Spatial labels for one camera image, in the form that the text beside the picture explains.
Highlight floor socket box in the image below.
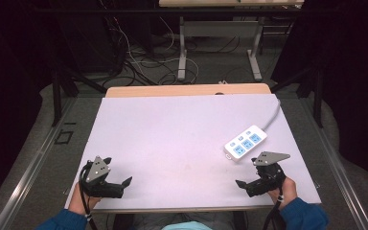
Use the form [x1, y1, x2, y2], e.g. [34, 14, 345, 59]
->
[54, 128, 75, 146]

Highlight person's right hand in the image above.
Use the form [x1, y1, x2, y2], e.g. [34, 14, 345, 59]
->
[267, 176, 298, 211]

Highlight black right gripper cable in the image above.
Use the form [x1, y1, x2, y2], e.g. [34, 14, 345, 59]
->
[262, 187, 286, 230]

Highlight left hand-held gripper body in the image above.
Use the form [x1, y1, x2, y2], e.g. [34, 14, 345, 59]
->
[81, 155, 125, 199]

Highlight grey power strip cable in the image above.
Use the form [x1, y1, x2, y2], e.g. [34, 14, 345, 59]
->
[262, 98, 283, 132]

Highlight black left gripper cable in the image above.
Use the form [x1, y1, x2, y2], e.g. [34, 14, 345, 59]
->
[78, 162, 100, 230]

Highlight person's lap clothing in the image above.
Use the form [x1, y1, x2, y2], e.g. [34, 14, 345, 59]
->
[113, 212, 247, 230]

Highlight wooden table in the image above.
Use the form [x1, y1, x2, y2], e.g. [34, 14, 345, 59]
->
[64, 82, 322, 215]

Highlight person's left hand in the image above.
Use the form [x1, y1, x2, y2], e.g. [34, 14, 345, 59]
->
[68, 182, 103, 216]

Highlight tangle of floor cables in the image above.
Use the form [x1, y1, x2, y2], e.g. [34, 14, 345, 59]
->
[99, 15, 247, 86]

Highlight metal floor rail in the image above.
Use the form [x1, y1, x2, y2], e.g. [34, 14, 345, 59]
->
[0, 97, 78, 230]
[300, 97, 368, 230]

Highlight black metal stand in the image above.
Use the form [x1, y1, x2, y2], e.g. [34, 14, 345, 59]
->
[270, 65, 324, 129]
[51, 61, 108, 127]

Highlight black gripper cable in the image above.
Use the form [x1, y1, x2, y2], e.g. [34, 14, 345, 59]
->
[78, 162, 100, 230]
[262, 187, 286, 230]

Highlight white power strip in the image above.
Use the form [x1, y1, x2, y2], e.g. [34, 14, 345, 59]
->
[223, 125, 268, 163]

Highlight white table cover sheet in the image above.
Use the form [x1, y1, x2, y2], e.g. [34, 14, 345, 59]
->
[64, 93, 322, 211]

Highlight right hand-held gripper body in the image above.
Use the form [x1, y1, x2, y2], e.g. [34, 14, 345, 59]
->
[245, 150, 291, 198]

